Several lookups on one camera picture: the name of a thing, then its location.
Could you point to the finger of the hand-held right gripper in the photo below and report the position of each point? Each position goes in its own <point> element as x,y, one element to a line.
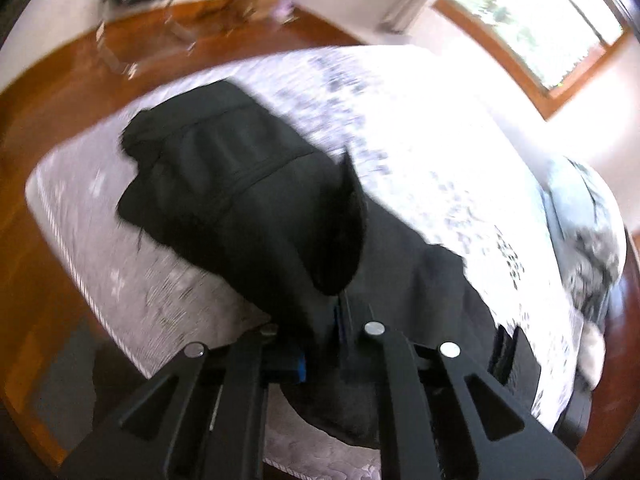
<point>517,365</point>

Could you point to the wood framed window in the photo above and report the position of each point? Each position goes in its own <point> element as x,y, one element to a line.
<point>530,15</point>

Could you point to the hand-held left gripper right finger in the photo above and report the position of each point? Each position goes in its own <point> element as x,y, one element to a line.
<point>341,327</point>

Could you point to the white fleece blanket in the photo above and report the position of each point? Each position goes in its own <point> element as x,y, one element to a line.
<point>592,355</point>

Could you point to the black pants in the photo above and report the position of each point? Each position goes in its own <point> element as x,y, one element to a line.
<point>240,185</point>

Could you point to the purple slippers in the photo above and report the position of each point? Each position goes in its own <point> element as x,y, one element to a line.
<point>284,10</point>

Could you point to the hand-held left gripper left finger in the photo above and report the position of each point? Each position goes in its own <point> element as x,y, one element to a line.
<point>300,369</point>

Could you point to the bed with white sheet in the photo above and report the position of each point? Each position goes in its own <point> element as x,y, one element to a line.
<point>450,85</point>

